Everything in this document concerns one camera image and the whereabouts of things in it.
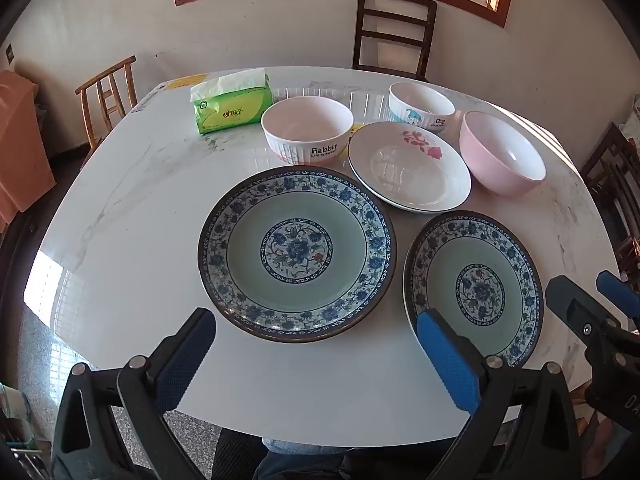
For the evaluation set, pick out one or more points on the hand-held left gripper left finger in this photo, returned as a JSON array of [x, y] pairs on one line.
[[180, 362]]

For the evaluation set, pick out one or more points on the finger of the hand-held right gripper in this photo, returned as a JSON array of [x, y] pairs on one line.
[[575, 305], [617, 292]]

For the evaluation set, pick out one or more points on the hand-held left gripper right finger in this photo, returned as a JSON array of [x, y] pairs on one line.
[[447, 362]]

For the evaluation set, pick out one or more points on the small blue floral plate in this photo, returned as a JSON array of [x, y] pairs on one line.
[[480, 285]]

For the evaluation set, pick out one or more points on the pink bowl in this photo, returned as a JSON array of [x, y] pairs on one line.
[[485, 170]]

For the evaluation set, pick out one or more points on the large blue floral plate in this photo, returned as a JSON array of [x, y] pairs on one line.
[[300, 250]]

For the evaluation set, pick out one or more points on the white rose-print plate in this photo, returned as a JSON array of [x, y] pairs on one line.
[[400, 170]]

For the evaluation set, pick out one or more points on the white ribbed bowl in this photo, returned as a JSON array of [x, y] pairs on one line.
[[300, 150]]

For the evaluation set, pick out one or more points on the white bowl with blue cartoon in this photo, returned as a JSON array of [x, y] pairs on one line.
[[420, 105]]

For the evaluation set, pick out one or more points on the dark carved wooden furniture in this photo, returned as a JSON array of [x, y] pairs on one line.
[[615, 170]]

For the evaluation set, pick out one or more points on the round yellow warning sticker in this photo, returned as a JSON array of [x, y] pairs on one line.
[[359, 126]]

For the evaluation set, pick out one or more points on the green tissue pack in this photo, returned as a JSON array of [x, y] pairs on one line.
[[230, 110]]

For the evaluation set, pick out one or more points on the yellow table edge label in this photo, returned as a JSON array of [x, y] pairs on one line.
[[185, 81]]

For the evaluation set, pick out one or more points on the light wooden chair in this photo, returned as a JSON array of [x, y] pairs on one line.
[[106, 74]]

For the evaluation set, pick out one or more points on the dark wall switch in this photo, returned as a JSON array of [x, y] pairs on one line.
[[8, 54]]

